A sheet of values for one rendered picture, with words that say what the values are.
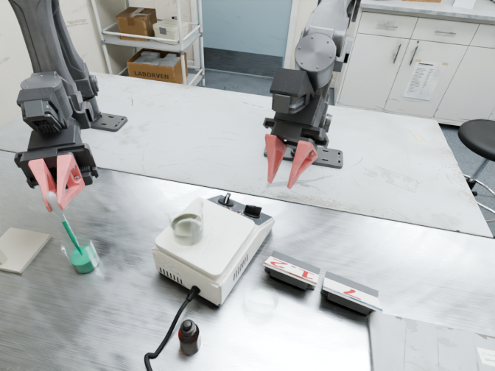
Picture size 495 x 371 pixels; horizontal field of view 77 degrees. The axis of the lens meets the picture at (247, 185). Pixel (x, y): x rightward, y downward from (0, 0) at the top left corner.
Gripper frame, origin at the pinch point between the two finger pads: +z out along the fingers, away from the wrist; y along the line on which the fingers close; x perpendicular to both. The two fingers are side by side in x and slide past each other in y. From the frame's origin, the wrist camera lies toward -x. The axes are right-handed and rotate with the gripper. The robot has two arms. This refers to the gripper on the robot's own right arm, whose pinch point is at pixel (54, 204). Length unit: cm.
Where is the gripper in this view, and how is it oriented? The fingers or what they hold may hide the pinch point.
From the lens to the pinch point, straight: 51.8
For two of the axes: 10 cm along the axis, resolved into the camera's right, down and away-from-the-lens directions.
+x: -0.6, 7.2, 6.9
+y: 9.4, -1.9, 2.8
